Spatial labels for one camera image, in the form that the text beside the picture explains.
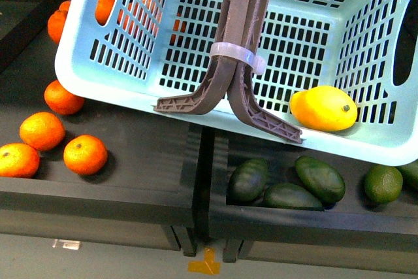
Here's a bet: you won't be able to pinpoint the yellow mango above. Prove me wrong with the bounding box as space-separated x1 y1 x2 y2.
289 86 358 132

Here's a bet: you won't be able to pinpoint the green avocado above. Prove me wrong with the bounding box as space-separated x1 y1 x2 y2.
263 183 324 211
227 158 268 203
397 160 418 190
364 165 403 204
295 156 346 204

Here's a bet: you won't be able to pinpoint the orange behind basket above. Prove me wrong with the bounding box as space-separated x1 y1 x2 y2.
95 0 115 25

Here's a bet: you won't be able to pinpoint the white zip tie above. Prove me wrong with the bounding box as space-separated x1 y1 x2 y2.
209 42 266 76

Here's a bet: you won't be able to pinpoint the black display shelf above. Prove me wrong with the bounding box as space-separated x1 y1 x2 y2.
1 0 417 274

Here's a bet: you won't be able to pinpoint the light blue plastic basket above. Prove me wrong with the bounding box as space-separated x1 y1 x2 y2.
55 0 417 166

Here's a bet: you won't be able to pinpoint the grey basket handles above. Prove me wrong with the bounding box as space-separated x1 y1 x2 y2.
154 0 302 144

